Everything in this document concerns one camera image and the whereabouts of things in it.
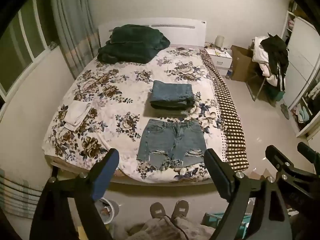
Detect grey slipper on floor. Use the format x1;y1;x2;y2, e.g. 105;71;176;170
280;103;290;120

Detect teal box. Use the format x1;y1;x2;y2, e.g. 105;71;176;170
202;211;252;240

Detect white nightstand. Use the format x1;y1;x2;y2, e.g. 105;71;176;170
205;48;232;76

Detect white headboard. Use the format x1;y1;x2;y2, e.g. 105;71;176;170
98;17;207;47

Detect left grey slipper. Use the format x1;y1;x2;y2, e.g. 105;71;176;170
150;202;166;218

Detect chair with clothes pile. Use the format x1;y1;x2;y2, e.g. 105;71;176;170
246;34;289;105

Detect floral bed sheet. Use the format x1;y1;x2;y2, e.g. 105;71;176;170
42;47;223;184

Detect folded blue jeans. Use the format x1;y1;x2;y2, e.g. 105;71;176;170
149;80;195;110

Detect window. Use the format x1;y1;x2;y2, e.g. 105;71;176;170
1;0;59;103

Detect folded white cloth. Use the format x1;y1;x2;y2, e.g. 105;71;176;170
63;100;91;131

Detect checkered brown blanket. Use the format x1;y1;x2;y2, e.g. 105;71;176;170
200;49;249;172

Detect cardboard box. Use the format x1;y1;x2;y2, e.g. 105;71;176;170
231;45;257;82

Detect cream lamp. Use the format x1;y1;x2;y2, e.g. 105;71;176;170
214;35;225;48

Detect right grey slipper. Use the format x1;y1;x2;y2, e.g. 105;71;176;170
171;199;189;219

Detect dark green blanket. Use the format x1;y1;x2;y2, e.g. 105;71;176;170
97;24;170;64

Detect ripped denim shorts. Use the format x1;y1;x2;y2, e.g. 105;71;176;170
137;119;206;171

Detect white bucket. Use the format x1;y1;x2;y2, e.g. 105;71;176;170
95;198;119;224

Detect white wardrobe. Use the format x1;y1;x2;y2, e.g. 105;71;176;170
281;4;319;137

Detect grey striped curtain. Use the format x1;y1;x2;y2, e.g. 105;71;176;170
50;0;100;78

